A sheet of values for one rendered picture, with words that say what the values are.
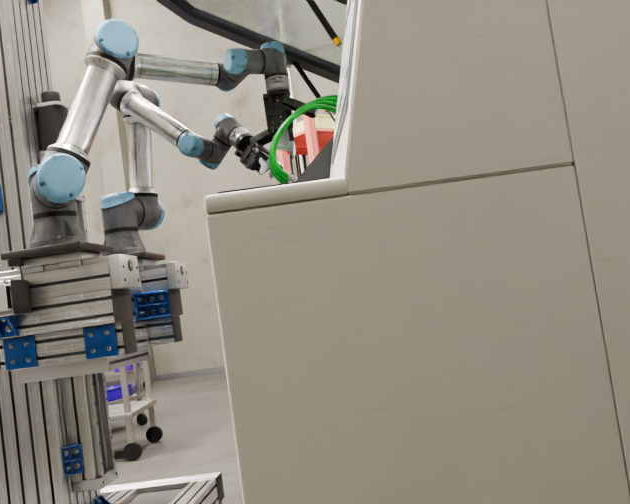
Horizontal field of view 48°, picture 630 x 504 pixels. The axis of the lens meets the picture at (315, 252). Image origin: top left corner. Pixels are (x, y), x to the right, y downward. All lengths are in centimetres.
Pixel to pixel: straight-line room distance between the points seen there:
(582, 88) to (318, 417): 66
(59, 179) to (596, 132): 129
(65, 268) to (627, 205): 141
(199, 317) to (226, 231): 888
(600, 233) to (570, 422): 29
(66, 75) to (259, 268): 1009
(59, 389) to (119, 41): 103
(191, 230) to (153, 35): 288
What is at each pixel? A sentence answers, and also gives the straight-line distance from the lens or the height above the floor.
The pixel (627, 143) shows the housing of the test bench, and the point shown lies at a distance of 121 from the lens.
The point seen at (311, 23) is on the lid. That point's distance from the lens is 226.
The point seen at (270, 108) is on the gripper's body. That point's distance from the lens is 221.
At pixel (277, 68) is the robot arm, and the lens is 223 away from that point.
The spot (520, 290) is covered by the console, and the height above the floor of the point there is 77.
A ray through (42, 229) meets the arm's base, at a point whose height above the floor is 109.
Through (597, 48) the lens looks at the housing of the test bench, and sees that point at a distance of 124.
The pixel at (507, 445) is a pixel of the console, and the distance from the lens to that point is 113.
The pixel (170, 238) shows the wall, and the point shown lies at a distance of 1009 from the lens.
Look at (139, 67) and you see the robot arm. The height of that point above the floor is 156.
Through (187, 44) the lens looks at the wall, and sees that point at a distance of 1060.
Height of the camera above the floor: 80
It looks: 4 degrees up
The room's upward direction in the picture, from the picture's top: 8 degrees counter-clockwise
